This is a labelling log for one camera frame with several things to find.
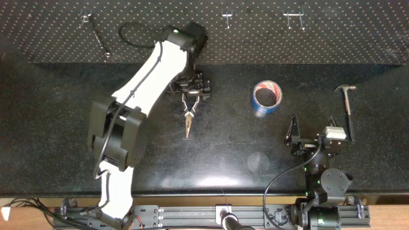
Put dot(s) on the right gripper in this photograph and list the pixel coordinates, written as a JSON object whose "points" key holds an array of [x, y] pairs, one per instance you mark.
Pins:
{"points": [[302, 145]]}

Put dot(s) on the roll of blue tape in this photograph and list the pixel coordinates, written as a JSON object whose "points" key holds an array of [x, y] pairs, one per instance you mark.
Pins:
{"points": [[257, 105]]}

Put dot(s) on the black and white pliers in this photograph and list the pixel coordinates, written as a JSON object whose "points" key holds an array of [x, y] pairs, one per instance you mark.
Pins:
{"points": [[189, 121]]}

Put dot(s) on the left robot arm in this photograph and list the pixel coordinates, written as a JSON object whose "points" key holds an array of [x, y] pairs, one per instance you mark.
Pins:
{"points": [[153, 76]]}

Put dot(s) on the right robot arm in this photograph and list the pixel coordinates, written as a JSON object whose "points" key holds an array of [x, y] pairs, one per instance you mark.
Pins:
{"points": [[332, 182]]}

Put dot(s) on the black pegboard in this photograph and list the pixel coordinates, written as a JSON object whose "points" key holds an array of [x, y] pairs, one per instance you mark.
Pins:
{"points": [[255, 41]]}

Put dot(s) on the hammer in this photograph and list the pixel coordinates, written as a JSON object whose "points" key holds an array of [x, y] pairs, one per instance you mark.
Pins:
{"points": [[347, 108]]}

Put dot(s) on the metal hook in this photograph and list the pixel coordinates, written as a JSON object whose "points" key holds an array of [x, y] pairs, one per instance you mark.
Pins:
{"points": [[85, 16], [288, 17], [227, 17]]}

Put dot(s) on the wrench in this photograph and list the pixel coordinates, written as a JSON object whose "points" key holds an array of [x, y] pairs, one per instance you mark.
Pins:
{"points": [[98, 35]]}

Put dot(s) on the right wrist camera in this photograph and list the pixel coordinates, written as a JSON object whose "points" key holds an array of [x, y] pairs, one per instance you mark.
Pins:
{"points": [[334, 132]]}

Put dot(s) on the mounting rail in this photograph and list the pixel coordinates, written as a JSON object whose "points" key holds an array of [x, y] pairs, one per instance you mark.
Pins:
{"points": [[191, 215]]}

